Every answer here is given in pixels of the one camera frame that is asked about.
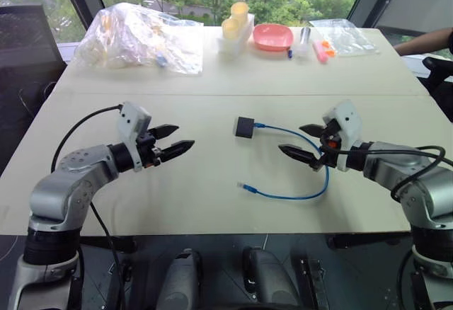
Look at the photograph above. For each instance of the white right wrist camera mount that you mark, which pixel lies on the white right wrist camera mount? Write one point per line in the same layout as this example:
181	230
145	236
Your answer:
348	119

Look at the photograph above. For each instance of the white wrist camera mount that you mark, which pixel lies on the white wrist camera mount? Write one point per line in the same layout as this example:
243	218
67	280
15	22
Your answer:
348	119
131	119

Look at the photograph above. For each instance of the pink plastic bowl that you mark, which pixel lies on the pink plastic bowl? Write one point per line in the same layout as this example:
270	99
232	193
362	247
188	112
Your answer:
272	37

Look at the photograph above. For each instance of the large clear filled plastic bag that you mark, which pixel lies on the large clear filled plastic bag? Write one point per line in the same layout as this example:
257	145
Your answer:
131	41

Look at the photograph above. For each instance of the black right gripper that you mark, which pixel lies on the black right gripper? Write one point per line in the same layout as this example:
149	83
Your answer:
329	159

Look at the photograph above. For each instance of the black office chair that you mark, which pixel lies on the black office chair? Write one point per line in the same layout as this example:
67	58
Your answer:
440	83

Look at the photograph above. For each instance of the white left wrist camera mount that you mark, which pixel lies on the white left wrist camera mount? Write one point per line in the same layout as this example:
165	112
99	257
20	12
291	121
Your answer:
131	119

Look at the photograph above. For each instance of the person's forearm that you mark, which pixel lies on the person's forearm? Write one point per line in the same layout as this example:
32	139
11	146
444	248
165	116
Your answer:
424	41

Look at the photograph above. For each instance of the small black adapter box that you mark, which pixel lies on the small black adapter box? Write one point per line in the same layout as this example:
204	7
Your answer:
244	128

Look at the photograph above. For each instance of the pink marker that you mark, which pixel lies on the pink marker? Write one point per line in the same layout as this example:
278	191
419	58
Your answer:
320	52

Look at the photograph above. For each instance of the black metal bracket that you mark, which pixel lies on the black metal bracket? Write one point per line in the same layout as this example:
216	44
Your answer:
313	281

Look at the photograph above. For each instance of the small orange piece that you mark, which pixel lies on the small orange piece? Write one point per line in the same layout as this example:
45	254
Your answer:
324	45
331	53

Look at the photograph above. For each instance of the pale yellow cup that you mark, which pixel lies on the pale yellow cup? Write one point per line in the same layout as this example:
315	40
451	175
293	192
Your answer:
231	28
239	10

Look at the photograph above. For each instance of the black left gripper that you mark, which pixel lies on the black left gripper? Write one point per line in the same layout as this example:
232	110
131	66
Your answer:
148	150

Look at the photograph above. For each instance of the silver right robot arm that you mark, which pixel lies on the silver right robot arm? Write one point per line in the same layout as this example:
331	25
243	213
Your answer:
414	179

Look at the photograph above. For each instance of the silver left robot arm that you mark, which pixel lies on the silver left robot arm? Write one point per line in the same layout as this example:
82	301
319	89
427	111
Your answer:
76	182

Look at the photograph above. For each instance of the dark rounded grey shape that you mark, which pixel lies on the dark rounded grey shape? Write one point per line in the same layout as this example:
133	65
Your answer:
182	281
269	278

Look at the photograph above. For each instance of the black mesh chair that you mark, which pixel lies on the black mesh chair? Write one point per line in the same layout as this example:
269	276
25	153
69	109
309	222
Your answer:
24	62

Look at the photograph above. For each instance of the flat clear plastic bag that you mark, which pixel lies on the flat clear plastic bag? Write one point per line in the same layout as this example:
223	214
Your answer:
348	39

